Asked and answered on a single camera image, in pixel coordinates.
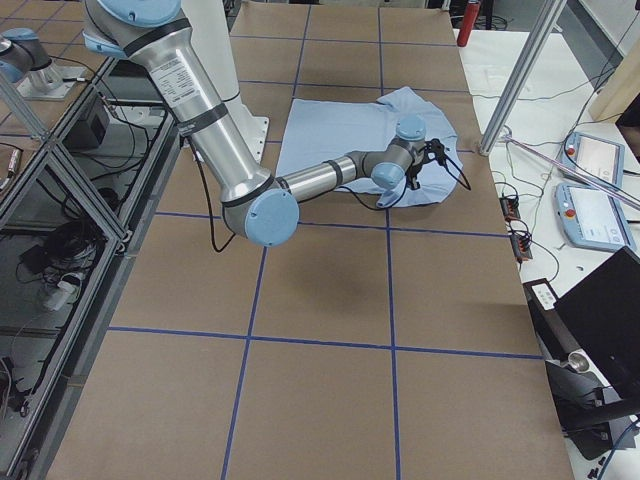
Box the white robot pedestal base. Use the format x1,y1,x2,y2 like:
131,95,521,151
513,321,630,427
179,0,269,161

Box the red cylinder bottle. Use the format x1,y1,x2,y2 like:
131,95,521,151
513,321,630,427
456,0,481,48

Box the light blue t-shirt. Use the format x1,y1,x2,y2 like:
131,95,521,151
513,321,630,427
275,87,462,208

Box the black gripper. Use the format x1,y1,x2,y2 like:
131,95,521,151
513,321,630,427
408,141,433,190

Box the far blue teach pendant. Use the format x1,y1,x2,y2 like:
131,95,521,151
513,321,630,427
561,132,625,187

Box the black laptop computer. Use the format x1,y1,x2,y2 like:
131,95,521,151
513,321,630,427
555,247,639,398

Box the blue teach pendant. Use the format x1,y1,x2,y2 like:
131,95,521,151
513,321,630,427
561,132,625,187
554,183,636,252

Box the second robot base background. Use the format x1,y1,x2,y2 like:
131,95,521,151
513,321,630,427
1,27,83,101

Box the aluminium frame rack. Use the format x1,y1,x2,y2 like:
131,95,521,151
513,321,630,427
1,58,179,479

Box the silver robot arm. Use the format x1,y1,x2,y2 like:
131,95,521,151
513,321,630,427
83,1,432,247

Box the aluminium frame post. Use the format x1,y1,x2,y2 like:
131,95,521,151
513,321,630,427
479,0,567,156

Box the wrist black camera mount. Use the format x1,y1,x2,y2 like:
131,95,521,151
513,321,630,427
424,138,448,166

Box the near blue teach pendant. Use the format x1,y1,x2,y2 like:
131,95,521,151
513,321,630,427
554,183,636,252

